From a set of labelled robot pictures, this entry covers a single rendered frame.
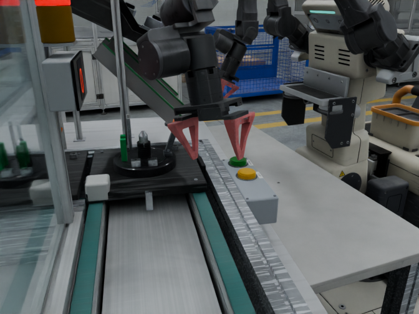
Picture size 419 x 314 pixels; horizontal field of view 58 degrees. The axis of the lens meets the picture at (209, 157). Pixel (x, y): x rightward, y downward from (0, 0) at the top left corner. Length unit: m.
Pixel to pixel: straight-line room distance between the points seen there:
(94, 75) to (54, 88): 4.23
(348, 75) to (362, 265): 0.66
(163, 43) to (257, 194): 0.35
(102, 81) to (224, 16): 5.73
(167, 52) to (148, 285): 0.35
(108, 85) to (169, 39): 4.28
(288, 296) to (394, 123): 1.12
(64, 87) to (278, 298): 0.41
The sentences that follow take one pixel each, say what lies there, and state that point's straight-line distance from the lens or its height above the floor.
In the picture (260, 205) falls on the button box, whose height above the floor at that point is 0.95.
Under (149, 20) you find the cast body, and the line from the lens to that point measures 1.23.
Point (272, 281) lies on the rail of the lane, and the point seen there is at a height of 0.96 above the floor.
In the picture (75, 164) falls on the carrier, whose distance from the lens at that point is 0.92.
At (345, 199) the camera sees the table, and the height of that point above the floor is 0.86.
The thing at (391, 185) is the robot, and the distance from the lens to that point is 1.40.
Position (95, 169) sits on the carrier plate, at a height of 0.97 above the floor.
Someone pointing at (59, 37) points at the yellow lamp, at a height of 1.27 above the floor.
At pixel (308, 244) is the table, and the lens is 0.82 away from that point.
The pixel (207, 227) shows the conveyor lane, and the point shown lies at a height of 0.95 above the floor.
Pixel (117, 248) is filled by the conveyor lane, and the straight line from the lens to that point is 0.70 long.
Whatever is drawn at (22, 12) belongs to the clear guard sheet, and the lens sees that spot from 0.58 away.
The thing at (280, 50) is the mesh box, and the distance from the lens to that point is 5.39.
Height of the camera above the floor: 1.32
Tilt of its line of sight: 23 degrees down
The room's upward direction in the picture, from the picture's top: straight up
